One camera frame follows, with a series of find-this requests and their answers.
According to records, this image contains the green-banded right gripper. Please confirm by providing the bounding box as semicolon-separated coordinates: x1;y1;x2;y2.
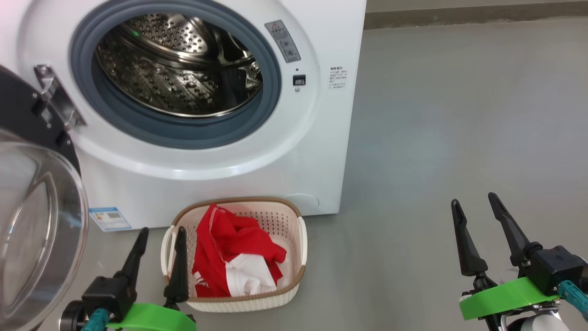
451;192;563;331

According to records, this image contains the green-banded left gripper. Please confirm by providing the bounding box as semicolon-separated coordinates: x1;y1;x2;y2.
107;226;197;331

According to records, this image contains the red and white garment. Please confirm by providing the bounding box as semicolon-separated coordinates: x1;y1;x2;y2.
192;204;288;298

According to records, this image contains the round black glass washer door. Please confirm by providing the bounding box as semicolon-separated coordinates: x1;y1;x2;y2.
0;64;89;331

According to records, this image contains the cream perforated laundry basket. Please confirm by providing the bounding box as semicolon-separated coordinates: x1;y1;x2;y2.
161;197;307;313

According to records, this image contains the white front-load washing machine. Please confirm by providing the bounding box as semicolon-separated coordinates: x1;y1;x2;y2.
0;0;367;230

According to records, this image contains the stainless steel washing machine drum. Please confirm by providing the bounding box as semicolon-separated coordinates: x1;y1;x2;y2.
95;13;264;118

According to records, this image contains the steel door hinge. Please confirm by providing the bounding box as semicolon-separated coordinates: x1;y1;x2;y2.
34;64;87;131

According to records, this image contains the blue white energy label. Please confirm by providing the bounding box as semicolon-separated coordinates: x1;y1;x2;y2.
88;207;132;232

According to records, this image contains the round white filter cover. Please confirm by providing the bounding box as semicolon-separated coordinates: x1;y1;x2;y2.
283;193;320;214

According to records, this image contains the small printed text label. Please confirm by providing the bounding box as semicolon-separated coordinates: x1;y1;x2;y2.
328;67;348;90

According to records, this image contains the grey baseboard strip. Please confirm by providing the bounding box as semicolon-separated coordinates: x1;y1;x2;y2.
364;2;588;29

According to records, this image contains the grey warning sticker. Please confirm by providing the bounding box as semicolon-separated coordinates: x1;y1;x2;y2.
265;20;302;63

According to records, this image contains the teal left cable connector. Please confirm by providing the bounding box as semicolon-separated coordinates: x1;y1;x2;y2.
80;308;111;331

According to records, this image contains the teal cable connector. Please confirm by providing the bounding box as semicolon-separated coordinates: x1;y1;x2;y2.
558;280;588;321
80;308;111;331

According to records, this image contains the teal right cable connector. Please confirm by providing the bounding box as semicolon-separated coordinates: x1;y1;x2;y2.
558;280;588;321

